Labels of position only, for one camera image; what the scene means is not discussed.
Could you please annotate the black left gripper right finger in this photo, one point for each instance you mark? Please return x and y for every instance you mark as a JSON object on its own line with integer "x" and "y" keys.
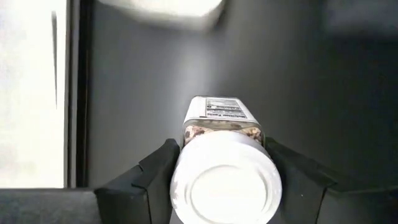
{"x": 326, "y": 205}

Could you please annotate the white-lid bagel seasoning jar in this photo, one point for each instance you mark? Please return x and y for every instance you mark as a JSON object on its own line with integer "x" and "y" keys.
{"x": 224, "y": 186}

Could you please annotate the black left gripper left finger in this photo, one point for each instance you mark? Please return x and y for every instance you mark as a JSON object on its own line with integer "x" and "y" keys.
{"x": 93, "y": 208}

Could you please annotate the grey translucent plastic bin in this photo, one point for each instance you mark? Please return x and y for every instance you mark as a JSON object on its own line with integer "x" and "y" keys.
{"x": 360, "y": 15}

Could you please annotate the white plastic bin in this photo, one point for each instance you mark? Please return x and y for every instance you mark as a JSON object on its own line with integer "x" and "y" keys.
{"x": 161, "y": 12}

